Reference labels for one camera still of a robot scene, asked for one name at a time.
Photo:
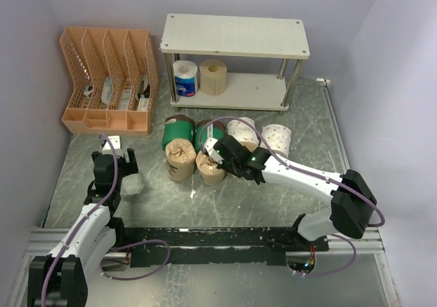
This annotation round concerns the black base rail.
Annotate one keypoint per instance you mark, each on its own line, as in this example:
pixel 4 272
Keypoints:
pixel 267 245

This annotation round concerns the green wrapped roll right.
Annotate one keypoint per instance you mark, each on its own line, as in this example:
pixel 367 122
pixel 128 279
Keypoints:
pixel 204 131

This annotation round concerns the orange plastic file organizer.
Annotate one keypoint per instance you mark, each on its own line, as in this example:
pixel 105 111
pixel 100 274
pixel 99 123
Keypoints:
pixel 115 80

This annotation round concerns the plastic white blue roll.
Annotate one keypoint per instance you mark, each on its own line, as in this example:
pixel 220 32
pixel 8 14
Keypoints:
pixel 185 78

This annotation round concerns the bare tan paper roll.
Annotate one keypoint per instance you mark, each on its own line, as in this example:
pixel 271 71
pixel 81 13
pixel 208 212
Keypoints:
pixel 213 77

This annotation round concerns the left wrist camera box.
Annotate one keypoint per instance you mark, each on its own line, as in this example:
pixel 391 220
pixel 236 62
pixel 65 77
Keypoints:
pixel 116 143

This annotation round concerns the white two-tier shelf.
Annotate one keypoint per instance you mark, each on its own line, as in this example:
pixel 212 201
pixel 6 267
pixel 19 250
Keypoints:
pixel 236 36

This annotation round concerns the white wall clip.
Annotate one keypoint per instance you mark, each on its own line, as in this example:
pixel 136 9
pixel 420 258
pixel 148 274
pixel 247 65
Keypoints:
pixel 323 82

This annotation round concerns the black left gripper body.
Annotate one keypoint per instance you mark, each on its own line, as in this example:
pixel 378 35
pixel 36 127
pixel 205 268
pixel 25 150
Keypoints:
pixel 121 164

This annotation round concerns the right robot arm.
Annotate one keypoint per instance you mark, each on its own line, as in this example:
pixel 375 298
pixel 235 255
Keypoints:
pixel 350 200

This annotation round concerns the white dotted roll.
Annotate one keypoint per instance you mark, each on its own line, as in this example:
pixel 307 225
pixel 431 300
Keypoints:
pixel 244 134
pixel 279 138

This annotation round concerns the white dotted roll right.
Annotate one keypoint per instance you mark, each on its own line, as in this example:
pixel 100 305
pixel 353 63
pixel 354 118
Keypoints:
pixel 279 138

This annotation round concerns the white dotted roll left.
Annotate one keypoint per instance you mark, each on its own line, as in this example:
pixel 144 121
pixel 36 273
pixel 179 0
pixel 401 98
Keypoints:
pixel 244 134

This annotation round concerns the papers in organizer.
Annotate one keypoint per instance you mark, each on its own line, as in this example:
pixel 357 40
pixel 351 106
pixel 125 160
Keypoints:
pixel 142 94

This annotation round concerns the green wrapped roll left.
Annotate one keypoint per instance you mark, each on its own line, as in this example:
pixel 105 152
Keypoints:
pixel 178 126

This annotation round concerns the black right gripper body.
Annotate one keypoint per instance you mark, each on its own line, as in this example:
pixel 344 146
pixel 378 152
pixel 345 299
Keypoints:
pixel 230 168

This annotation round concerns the brown paper roll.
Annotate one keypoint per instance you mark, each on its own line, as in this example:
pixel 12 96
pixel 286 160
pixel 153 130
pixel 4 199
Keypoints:
pixel 208 169
pixel 180 157

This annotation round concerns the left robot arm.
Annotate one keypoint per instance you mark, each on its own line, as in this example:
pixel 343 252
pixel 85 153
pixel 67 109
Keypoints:
pixel 61 277

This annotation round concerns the green wrapped roll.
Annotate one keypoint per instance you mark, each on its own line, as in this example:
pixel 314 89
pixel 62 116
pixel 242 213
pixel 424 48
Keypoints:
pixel 178 126
pixel 204 131

